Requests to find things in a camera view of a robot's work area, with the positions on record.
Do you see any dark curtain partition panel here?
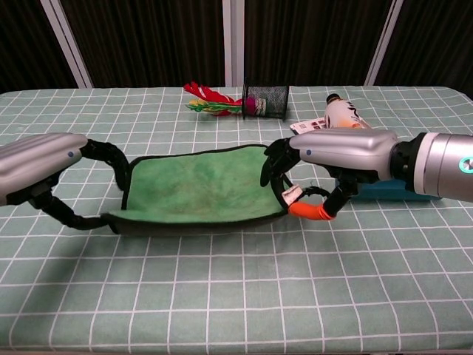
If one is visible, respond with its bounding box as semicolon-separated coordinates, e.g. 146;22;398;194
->
222;0;402;88
0;0;93;94
364;0;473;101
40;0;234;89

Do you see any green cloth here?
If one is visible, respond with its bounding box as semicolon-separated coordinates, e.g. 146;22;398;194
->
101;144;302;236

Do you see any teal roll-up case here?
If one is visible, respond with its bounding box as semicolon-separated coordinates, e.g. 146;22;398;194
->
334;176;443;203

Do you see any orange drink bottle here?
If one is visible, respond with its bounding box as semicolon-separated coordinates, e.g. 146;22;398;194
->
324;93;374;131

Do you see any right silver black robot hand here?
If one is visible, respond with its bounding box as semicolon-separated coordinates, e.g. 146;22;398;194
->
259;128;400;223

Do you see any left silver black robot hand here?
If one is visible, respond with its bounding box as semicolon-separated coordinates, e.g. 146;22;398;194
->
0;132;130;231

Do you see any white red printed card box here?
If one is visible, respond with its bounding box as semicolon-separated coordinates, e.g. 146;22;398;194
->
289;117;330;135

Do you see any red yellow green feather shuttlecock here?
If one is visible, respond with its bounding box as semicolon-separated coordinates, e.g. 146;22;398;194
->
183;81;259;118

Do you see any green checked tablecloth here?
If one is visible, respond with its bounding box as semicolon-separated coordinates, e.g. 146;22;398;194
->
0;85;473;355

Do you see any black mesh pen holder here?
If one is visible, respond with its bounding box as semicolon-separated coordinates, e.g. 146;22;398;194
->
242;77;290;122

